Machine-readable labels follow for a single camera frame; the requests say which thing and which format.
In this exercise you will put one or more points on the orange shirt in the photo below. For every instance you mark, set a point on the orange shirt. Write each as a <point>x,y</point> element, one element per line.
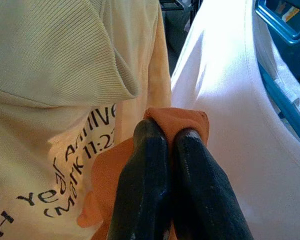
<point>180,118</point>

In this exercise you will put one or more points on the blue plastic hanger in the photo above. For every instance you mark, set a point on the blue plastic hanger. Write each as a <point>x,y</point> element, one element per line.
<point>285,105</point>

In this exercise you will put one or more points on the yellow polo shirt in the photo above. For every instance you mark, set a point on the yellow polo shirt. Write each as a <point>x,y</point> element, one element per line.
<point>52,75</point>

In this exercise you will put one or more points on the white t-shirt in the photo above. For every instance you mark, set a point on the white t-shirt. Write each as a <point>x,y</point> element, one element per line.
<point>240,112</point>

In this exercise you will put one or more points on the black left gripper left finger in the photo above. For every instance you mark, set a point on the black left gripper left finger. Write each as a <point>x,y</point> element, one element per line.
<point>142,187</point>

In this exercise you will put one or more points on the green sofa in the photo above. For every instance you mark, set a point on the green sofa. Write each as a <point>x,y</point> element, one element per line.
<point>176,32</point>

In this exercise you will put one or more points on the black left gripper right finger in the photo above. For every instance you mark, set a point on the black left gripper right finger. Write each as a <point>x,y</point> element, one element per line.
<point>205,195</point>

